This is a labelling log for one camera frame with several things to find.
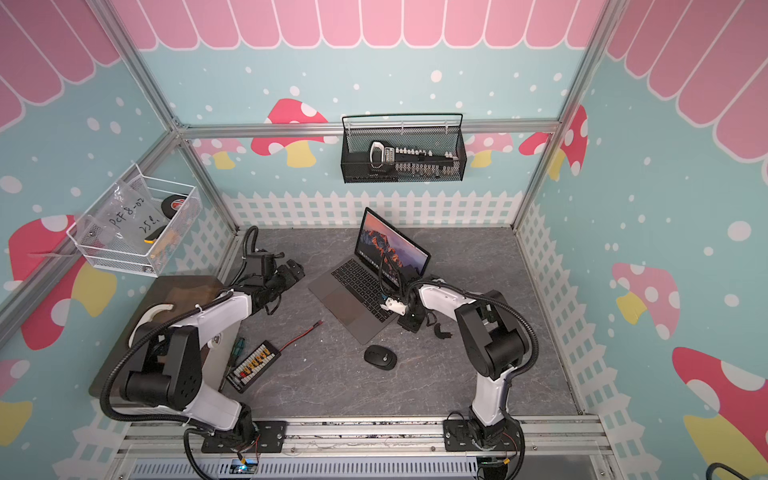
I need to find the socket set in basket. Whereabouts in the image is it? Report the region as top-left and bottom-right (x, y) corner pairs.
(365, 141), (463, 181)

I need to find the black wire mesh basket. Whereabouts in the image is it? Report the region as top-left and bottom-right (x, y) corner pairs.
(340, 113), (467, 183)

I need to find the grey laptop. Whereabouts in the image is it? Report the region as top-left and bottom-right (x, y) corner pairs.
(309, 207), (431, 345)

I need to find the small black plastic part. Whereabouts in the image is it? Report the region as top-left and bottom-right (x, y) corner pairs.
(433, 323), (453, 340)

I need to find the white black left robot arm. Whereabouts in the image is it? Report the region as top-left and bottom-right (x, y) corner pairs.
(99, 227), (305, 479)

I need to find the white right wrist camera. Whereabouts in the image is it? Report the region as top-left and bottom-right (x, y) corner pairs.
(380, 297), (408, 316)

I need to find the white wire wall basket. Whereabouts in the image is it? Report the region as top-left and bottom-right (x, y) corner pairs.
(66, 164), (203, 278)

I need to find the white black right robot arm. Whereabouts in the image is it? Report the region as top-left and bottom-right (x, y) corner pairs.
(378, 255), (540, 479)

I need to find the yellow black tool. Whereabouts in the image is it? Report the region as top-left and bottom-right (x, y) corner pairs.
(144, 226), (166, 244)

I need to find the clear plastic bag with writing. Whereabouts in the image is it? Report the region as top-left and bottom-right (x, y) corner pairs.
(93, 180), (168, 254)

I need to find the black wireless mouse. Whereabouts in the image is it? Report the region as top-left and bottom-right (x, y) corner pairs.
(364, 345), (397, 371)

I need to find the red black wire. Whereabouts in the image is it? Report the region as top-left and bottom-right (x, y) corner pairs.
(279, 319), (325, 354)

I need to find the brown case with white handle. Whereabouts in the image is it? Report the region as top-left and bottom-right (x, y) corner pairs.
(88, 275), (223, 399)

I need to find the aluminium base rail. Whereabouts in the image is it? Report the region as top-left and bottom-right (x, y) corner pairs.
(113, 416), (619, 480)

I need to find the black terminal strip board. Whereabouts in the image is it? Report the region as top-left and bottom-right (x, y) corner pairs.
(225, 340), (282, 393)

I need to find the black tape roll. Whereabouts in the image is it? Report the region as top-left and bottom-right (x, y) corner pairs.
(161, 194), (187, 220)

